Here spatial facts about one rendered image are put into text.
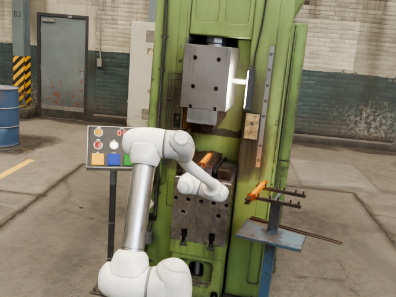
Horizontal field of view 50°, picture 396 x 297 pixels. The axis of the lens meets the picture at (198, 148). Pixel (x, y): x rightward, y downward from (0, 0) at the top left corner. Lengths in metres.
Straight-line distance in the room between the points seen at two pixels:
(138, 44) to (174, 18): 5.38
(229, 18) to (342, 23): 6.21
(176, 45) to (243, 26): 0.46
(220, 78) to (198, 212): 0.89
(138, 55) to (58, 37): 1.96
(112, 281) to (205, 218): 1.15
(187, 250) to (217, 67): 1.24
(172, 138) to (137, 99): 6.49
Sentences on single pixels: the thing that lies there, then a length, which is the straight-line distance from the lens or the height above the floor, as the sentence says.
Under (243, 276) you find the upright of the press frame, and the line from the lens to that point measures 3.23.
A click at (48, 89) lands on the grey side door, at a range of 9.61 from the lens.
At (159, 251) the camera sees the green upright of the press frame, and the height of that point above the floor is 0.25.
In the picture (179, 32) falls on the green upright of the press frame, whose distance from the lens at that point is 2.91.
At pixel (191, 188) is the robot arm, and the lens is 2.39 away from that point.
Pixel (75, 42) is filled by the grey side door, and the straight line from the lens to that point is 9.33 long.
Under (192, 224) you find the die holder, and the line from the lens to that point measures 2.90.
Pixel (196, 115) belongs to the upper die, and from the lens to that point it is 2.76.
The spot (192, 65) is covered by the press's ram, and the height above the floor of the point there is 1.64.
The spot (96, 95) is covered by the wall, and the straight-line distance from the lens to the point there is 9.22.
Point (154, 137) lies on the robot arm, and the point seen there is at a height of 1.35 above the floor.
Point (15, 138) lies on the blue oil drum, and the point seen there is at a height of 0.11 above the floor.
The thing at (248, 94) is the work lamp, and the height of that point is 1.48.
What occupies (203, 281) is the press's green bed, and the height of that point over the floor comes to 0.16.
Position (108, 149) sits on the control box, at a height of 1.07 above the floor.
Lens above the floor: 1.76
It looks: 14 degrees down
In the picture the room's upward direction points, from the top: 5 degrees clockwise
